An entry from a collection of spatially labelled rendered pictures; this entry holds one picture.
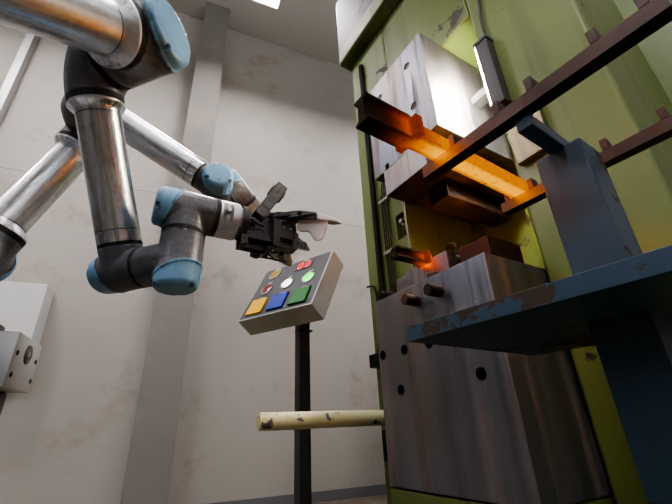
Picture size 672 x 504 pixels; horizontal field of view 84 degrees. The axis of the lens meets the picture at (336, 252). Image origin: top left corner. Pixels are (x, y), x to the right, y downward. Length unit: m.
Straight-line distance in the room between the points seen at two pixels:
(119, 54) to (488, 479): 0.94
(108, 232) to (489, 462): 0.79
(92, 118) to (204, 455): 3.14
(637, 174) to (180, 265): 0.87
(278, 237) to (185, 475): 3.07
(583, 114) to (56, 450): 3.68
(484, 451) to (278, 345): 3.15
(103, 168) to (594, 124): 1.00
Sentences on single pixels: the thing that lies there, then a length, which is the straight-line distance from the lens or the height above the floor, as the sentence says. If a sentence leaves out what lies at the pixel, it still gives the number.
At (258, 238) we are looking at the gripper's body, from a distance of 0.75.
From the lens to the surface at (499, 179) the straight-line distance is 0.70.
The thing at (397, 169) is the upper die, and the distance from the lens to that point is 1.22.
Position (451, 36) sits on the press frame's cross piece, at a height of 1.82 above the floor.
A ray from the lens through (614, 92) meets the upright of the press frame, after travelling 1.05.
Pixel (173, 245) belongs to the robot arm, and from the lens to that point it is 0.68.
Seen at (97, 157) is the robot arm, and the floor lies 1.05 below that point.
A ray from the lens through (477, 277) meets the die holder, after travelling 0.82.
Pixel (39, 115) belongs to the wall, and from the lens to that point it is 4.92.
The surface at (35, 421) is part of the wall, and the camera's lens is 3.76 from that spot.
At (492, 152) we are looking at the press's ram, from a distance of 1.31.
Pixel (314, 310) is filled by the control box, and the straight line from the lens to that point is 1.22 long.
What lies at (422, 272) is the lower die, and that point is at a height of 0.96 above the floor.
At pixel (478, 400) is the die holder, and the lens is 0.81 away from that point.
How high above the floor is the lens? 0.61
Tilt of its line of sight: 25 degrees up
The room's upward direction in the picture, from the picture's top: 2 degrees counter-clockwise
